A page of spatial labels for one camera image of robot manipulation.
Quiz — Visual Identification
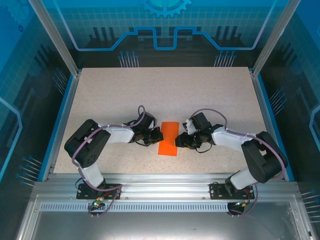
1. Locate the perforated metal cable tray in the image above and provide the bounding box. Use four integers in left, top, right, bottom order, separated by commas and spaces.
39, 202, 232, 213

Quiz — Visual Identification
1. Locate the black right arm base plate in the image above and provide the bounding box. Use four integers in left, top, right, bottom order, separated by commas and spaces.
209, 181, 255, 201

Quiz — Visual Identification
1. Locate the small connector with green light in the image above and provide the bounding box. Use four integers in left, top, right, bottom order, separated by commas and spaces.
91, 197, 106, 210
233, 199, 252, 208

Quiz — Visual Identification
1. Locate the aluminium front frame rail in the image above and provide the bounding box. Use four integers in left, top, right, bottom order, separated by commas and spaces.
33, 172, 300, 201

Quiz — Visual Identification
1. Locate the thin black right gripper cable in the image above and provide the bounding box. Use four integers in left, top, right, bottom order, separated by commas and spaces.
195, 143, 214, 154

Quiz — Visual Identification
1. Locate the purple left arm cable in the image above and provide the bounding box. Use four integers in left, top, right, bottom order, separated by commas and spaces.
71, 104, 147, 218

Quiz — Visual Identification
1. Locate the aluminium frame post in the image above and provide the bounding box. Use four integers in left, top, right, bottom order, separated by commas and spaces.
27, 0, 82, 77
250, 0, 302, 77

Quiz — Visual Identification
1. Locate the blue side rail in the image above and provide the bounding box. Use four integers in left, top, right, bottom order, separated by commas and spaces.
41, 74, 77, 182
254, 74, 295, 182

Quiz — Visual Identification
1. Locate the grey metal bottom panel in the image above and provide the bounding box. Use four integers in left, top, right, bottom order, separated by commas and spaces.
14, 194, 317, 240

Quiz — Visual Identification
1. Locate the aluminium side rail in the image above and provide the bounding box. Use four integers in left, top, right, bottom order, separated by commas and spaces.
47, 71, 82, 182
249, 71, 286, 182

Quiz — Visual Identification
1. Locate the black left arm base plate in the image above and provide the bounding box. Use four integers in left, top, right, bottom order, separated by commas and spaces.
76, 183, 123, 201

